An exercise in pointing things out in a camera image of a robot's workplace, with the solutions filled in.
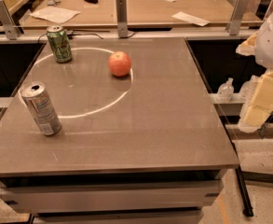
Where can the left metal bracket post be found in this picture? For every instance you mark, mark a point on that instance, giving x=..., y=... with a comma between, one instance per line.
x=11, y=30

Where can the clear sanitizer bottle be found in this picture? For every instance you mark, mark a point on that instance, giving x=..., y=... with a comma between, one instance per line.
x=225, y=91
x=246, y=89

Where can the middle metal bracket post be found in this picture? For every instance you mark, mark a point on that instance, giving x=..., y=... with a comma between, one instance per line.
x=122, y=18

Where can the white paper sheet left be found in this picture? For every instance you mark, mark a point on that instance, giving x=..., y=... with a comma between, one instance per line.
x=55, y=14

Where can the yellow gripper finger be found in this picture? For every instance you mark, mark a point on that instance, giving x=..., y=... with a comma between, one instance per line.
x=247, y=47
x=258, y=105

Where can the green soda can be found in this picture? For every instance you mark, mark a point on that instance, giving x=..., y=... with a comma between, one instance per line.
x=59, y=43

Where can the silver redbull can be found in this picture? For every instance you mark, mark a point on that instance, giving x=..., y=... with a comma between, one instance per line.
x=37, y=100

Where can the white paper sheet right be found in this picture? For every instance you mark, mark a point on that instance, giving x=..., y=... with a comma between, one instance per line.
x=187, y=18

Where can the clear sanitizer bottle right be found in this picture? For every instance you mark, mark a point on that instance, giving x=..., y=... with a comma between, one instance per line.
x=246, y=89

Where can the red apple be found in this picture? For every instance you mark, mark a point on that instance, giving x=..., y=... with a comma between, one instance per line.
x=119, y=64

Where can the metal bracket post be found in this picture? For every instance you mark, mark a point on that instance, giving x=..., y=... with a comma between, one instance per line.
x=11, y=30
x=236, y=17
x=122, y=18

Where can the right metal bracket post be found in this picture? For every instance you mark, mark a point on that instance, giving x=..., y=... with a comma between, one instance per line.
x=236, y=17

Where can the wooden back desk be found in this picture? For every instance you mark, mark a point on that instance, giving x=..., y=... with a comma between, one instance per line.
x=141, y=13

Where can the clear sanitizer bottle left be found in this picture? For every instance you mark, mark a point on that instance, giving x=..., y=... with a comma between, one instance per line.
x=225, y=91

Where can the metal drawer front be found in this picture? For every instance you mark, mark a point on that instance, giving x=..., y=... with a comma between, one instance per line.
x=113, y=197

